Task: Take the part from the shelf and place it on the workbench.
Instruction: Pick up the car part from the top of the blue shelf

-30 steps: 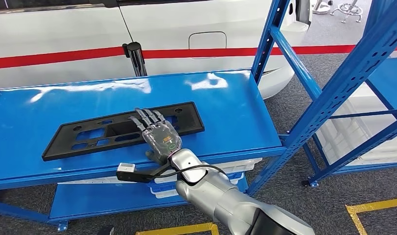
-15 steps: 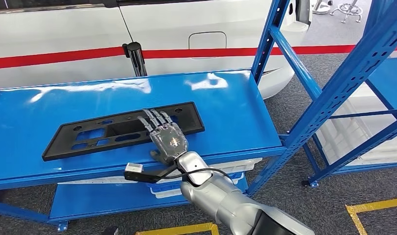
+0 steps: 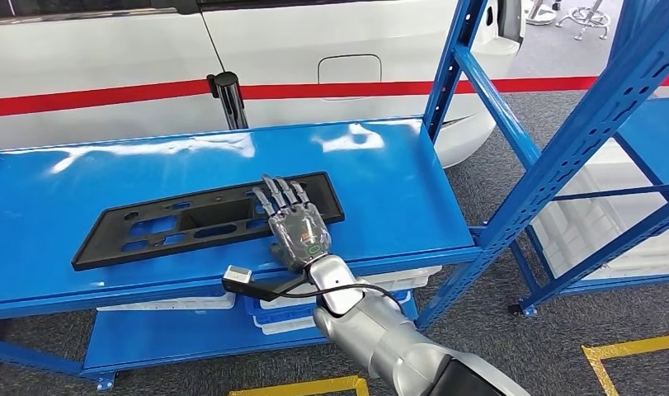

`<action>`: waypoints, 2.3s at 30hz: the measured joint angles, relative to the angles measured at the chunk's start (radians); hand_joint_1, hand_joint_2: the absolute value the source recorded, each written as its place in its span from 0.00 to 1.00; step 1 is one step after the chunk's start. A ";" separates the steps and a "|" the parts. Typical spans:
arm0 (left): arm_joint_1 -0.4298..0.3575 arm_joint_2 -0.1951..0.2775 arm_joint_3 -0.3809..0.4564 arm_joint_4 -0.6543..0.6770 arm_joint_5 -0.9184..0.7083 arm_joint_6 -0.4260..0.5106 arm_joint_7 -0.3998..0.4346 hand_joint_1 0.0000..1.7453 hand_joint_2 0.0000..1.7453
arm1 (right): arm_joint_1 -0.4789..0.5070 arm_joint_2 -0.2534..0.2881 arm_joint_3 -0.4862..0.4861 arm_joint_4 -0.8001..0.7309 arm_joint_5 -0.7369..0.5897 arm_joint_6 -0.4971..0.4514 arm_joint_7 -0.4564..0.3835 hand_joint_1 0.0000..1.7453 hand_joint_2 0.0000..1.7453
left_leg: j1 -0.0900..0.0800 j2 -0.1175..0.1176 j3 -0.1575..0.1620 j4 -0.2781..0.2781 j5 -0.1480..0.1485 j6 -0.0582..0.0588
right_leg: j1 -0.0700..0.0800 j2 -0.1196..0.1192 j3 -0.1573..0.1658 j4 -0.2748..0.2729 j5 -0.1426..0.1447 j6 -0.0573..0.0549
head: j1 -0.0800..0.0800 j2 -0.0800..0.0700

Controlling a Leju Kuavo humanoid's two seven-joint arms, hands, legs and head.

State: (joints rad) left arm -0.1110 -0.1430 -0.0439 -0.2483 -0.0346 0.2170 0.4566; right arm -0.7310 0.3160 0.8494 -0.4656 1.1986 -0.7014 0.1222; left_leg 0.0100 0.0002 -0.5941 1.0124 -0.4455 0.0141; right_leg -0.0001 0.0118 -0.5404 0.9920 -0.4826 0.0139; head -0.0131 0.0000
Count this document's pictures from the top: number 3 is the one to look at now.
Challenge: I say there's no white plastic crate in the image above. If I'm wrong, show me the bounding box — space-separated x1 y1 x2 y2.
530 139 669 280

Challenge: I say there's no blue steel shelf rack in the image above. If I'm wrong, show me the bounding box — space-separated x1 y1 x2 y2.
0 0 669 392
506 0 669 319

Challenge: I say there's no chrome stanchion post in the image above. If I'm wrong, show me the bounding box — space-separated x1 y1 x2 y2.
206 71 249 131

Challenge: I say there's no white car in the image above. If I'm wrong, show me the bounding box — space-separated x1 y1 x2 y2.
0 0 526 169

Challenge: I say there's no black plastic car part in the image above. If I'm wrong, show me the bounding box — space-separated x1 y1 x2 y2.
71 171 346 273

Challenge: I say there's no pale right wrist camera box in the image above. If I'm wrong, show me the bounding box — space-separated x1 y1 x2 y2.
222 265 254 294

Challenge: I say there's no round metal pedestal base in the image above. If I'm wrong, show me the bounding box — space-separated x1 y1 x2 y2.
525 0 559 26

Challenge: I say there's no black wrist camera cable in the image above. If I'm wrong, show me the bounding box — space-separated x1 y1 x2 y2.
266 281 409 319

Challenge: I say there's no red barrier belt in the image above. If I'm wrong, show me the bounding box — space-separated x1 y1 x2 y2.
0 78 210 119
239 73 669 101

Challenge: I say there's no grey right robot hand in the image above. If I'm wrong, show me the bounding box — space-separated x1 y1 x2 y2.
252 174 333 273

